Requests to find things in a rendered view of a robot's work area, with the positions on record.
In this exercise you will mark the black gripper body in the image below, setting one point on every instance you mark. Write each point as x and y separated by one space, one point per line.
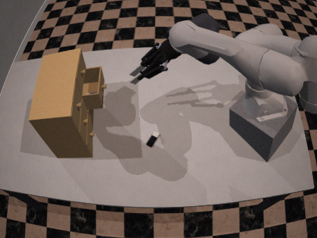
170 53

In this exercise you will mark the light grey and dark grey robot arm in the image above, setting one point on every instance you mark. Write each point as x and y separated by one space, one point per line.
273 64

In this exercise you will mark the brown wooden drawer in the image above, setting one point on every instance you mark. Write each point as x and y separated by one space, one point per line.
91 114
83 122
90 135
76 106
80 72
94 82

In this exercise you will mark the tan wooden chest of drawers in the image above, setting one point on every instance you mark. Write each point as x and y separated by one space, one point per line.
51 108

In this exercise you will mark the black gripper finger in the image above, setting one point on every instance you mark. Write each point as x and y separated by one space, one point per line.
153 69
150 56

